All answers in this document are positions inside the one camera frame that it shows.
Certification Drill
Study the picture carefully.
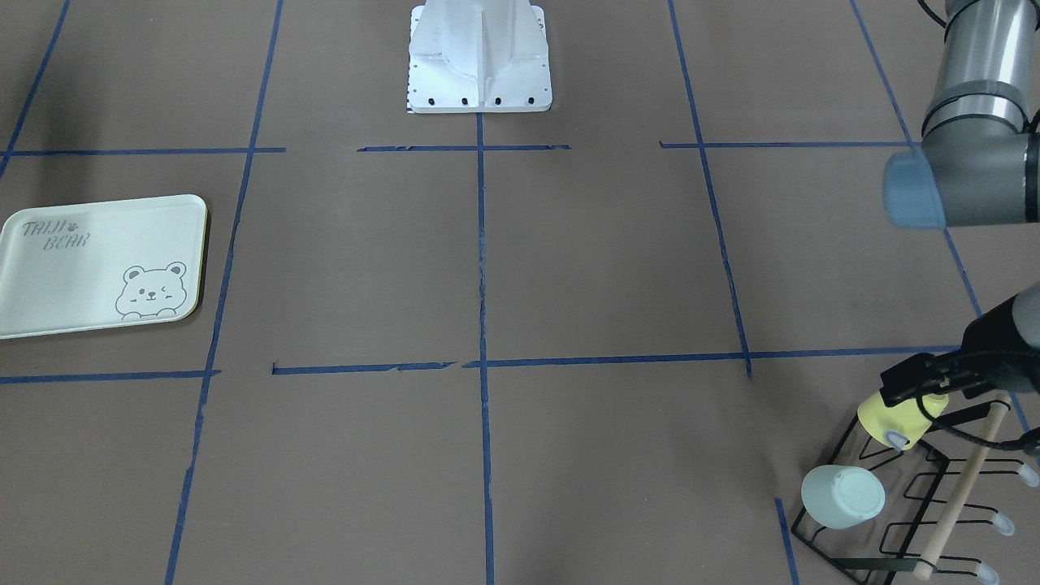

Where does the cream bear serving tray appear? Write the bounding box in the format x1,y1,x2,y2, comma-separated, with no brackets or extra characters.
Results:
1,195,209,340

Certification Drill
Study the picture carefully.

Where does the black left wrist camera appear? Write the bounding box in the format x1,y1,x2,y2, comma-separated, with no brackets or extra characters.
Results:
879,353,957,408

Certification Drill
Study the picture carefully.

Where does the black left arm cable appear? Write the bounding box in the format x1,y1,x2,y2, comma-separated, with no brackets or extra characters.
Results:
916,357,1040,453

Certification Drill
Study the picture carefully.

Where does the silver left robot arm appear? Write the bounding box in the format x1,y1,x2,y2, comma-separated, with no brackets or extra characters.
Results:
882,1,1038,230

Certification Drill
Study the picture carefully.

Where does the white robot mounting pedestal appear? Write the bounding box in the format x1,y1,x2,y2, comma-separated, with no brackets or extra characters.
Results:
406,1,553,115

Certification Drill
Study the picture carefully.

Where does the pale green plastic cup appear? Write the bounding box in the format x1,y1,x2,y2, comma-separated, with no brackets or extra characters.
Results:
801,464,886,530

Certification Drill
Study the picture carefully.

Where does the black wire cup rack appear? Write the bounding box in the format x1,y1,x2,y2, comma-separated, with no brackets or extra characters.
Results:
785,419,1038,584

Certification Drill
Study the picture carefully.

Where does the yellow plastic cup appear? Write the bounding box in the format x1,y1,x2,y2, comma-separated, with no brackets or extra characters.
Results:
856,392,933,451

